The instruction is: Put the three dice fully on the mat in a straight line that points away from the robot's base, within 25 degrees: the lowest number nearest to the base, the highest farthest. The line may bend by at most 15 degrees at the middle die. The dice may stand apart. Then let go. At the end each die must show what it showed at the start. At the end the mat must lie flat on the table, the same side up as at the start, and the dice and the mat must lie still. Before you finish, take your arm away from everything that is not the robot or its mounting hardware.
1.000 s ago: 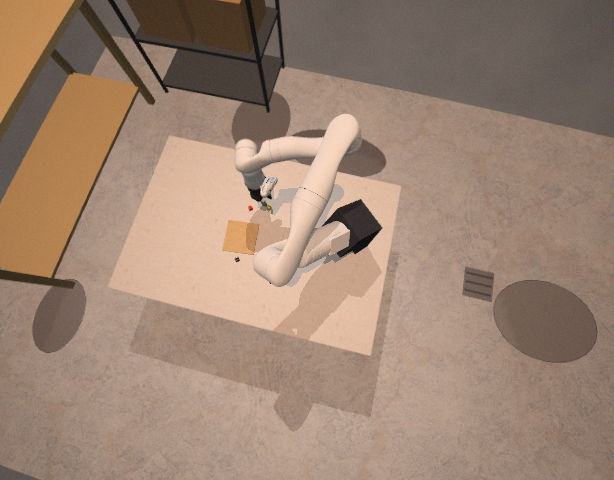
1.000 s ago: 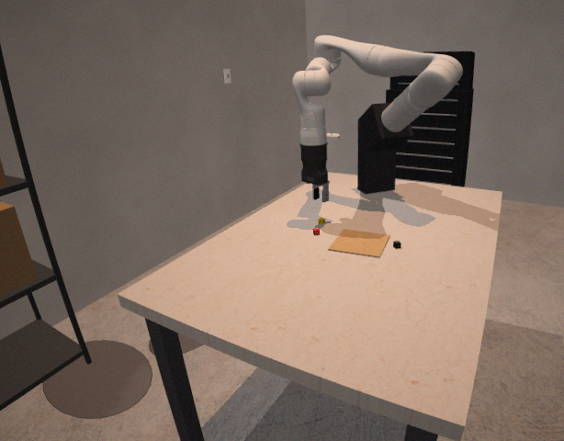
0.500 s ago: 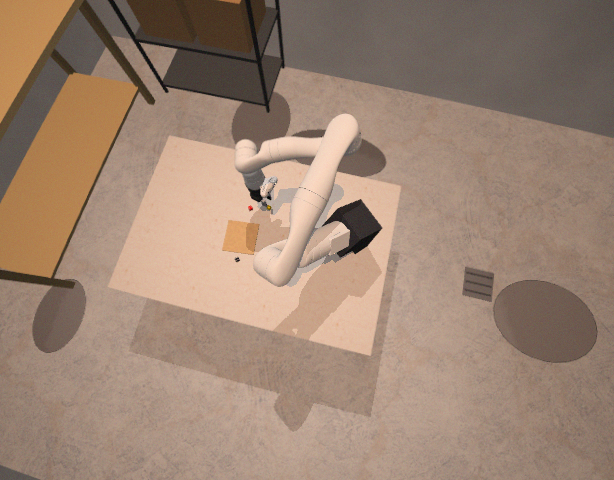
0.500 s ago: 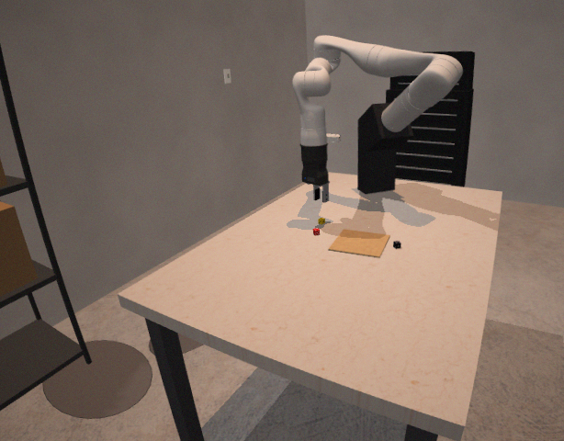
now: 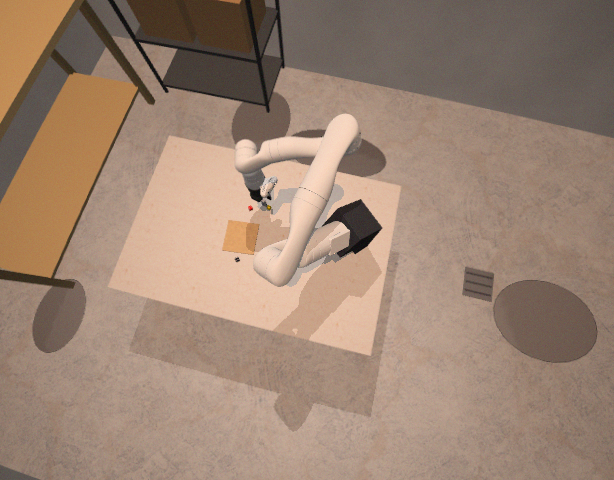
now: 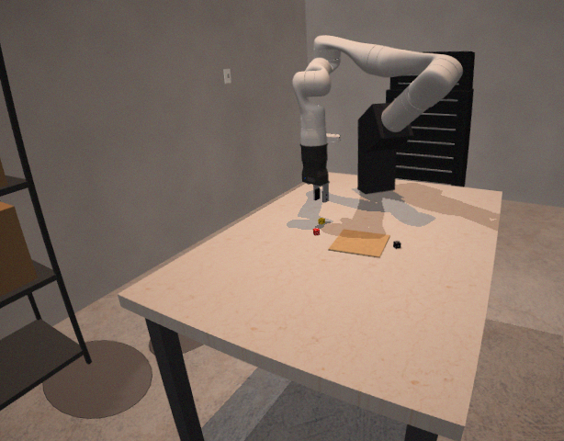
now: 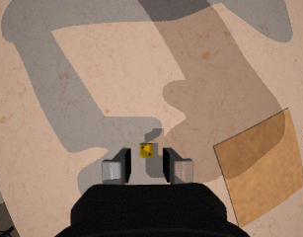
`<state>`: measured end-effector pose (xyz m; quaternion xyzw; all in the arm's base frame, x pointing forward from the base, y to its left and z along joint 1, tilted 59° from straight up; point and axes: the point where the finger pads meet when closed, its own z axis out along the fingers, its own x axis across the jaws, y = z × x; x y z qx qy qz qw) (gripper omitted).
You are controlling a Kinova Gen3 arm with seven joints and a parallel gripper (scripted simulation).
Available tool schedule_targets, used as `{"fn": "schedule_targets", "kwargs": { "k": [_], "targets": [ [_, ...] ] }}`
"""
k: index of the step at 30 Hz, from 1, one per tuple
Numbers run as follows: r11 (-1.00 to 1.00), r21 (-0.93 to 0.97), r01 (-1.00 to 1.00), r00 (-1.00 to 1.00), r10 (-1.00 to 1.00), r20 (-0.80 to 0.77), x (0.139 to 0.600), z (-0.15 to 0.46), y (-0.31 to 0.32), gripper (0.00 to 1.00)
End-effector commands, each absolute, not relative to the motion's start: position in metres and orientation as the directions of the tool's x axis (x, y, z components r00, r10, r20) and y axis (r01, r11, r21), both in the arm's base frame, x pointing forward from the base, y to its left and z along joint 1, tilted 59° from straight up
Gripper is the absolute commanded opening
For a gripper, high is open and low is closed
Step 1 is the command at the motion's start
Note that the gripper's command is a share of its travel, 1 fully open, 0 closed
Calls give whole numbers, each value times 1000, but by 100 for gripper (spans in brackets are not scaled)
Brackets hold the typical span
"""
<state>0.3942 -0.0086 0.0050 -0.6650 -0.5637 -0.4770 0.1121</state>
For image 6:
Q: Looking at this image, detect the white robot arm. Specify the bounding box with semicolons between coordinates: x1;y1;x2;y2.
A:
292;35;463;132

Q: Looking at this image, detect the orange square mat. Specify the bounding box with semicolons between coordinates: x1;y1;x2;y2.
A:
329;229;390;258

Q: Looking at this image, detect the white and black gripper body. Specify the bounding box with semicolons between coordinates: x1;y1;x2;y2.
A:
300;127;341;186

